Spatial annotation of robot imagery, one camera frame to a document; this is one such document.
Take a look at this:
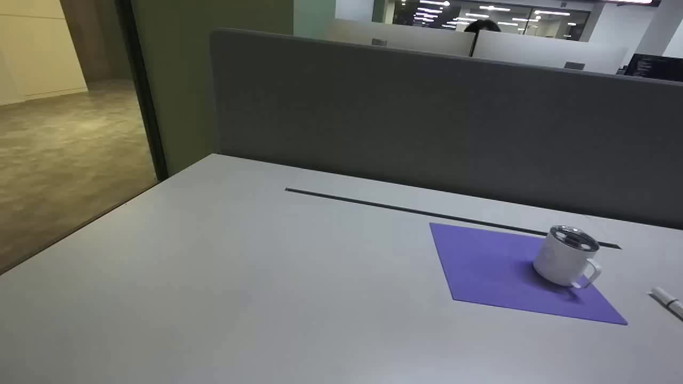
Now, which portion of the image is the black computer monitor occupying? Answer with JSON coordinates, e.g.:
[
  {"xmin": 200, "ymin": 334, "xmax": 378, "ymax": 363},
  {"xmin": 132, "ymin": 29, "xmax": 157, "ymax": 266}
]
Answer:
[{"xmin": 625, "ymin": 53, "xmax": 683, "ymax": 80}]

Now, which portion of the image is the white travel mug with lid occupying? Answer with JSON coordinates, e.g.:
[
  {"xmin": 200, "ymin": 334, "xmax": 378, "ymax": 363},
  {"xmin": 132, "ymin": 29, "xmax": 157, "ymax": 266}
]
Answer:
[{"xmin": 533, "ymin": 223, "xmax": 603, "ymax": 289}]

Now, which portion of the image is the grey desk divider panel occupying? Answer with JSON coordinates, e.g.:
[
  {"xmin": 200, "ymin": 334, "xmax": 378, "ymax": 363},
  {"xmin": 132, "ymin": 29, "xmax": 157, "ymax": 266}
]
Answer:
[{"xmin": 210, "ymin": 29, "xmax": 683, "ymax": 228}]

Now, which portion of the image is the purple square mat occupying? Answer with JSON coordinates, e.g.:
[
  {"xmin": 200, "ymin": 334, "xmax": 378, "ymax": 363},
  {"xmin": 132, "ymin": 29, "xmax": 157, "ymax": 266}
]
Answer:
[{"xmin": 430, "ymin": 223, "xmax": 628, "ymax": 326}]

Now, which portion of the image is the white tube on table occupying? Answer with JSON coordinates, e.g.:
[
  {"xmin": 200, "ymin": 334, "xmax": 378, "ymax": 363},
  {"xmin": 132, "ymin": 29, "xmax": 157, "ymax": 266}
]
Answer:
[{"xmin": 652, "ymin": 287, "xmax": 683, "ymax": 319}]

